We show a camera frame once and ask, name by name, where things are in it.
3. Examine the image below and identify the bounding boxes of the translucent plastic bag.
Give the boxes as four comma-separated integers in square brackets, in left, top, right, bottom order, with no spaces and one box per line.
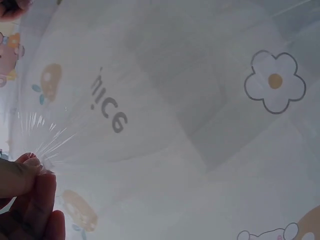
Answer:
[13,0,320,240]

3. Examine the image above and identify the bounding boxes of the person's right hand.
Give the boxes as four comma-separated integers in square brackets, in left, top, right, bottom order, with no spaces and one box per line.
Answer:
[0,0,34,24]

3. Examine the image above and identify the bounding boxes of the person's left hand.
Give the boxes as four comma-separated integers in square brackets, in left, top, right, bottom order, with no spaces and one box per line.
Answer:
[0,152,67,240]

